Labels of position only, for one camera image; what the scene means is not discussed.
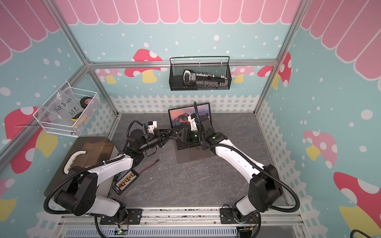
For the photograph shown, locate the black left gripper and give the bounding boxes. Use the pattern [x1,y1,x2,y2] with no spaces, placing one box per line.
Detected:
[139,129,174,152]

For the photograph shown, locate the grey laptop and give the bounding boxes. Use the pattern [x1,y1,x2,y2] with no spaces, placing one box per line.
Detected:
[168,103,213,164]

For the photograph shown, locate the black wireless mouse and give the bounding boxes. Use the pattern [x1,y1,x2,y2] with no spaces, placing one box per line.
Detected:
[162,129,178,140]

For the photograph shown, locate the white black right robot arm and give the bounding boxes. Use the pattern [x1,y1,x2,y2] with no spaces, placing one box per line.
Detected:
[177,102,301,238]

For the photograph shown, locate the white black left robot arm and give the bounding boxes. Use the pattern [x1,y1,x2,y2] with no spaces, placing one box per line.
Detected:
[43,122,172,238]

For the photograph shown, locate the black terminal strip board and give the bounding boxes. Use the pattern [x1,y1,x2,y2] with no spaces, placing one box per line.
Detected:
[112,169,140,195]

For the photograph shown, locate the socket set in basket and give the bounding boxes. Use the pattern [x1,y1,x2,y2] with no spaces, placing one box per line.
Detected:
[182,70,230,90]

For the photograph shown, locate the yellow black tool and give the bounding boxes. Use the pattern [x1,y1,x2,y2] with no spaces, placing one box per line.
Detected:
[71,112,82,121]

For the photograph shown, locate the black tape roll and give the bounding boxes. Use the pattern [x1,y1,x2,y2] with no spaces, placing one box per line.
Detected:
[80,96,93,109]

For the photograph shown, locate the clear plastic bag with writing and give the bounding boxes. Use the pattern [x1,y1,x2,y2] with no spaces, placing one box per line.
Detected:
[46,89,83,126]

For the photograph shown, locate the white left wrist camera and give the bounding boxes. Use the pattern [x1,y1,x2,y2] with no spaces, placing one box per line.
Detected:
[146,121,157,134]

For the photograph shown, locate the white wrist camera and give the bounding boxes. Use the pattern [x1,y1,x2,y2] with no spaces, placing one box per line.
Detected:
[188,117,198,131]
[146,121,157,134]

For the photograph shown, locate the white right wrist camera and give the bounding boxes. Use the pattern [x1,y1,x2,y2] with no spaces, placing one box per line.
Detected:
[188,117,198,131]

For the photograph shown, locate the red black wire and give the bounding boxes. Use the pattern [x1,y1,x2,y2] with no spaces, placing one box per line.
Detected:
[138,158,161,176]

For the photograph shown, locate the brown case with white handle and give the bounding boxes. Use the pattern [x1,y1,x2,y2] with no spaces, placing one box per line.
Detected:
[44,136,115,197]

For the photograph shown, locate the black wire mesh basket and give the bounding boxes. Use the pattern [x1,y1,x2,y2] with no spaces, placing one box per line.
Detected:
[169,56,232,91]

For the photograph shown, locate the white wire wall basket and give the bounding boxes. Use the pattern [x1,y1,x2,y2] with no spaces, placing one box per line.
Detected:
[33,81,101,138]

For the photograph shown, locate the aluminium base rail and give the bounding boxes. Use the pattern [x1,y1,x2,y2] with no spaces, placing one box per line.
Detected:
[56,206,307,238]

